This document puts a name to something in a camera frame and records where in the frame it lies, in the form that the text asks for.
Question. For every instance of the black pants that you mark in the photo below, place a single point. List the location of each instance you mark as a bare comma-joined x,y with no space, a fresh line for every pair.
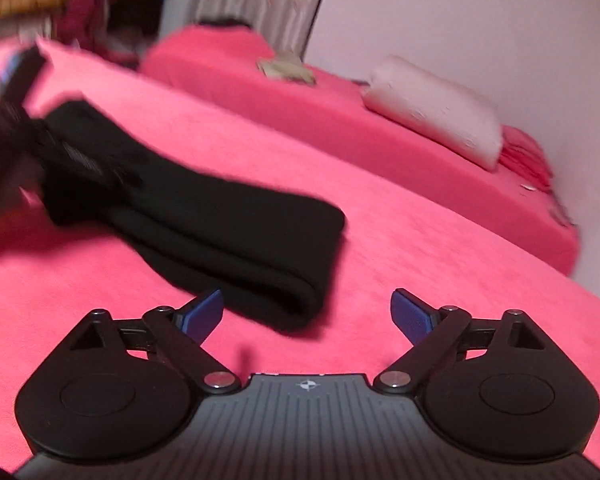
270,253

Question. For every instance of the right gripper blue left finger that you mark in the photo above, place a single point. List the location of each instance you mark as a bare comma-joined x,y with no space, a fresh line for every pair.
179,334

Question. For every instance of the white pink pillow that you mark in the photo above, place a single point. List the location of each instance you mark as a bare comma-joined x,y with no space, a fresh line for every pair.
438,109

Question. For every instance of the dark garment on far bed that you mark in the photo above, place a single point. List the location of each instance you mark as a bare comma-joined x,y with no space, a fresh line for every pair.
224,23

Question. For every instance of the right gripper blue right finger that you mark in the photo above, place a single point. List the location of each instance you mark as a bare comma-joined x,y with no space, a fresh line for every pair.
434,335

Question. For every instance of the near pink bed cover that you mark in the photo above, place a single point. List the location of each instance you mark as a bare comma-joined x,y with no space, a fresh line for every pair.
49,278

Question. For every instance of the far pink bed cover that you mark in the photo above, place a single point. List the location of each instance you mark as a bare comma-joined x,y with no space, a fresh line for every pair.
219,65

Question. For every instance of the olive green cloth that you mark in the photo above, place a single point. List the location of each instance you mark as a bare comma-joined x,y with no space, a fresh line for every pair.
286,66

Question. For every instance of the folded red blanket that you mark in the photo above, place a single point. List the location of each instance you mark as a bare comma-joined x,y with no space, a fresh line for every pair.
524,156

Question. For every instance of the pink bed cover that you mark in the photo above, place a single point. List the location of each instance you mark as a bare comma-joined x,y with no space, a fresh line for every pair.
49,278
219,65

